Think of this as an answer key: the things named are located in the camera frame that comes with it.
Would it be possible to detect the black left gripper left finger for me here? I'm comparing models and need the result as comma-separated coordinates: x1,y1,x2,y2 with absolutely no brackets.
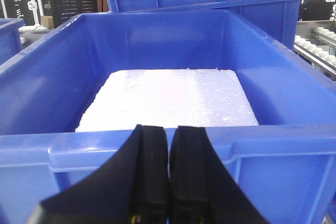
28,125,168,223

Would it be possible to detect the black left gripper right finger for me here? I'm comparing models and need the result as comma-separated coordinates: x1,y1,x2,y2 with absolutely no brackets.
169,126,268,223

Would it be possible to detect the cardboard box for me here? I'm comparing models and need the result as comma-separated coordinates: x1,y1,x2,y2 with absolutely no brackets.
40,15,55,28

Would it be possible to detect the white roller track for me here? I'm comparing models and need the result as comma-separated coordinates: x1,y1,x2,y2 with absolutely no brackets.
294,26,335,82

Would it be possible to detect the white foam sheet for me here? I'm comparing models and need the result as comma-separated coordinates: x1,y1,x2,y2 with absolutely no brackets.
76,69,258,132

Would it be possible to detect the blue crate far left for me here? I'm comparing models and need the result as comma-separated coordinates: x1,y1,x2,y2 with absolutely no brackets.
0,18,25,65

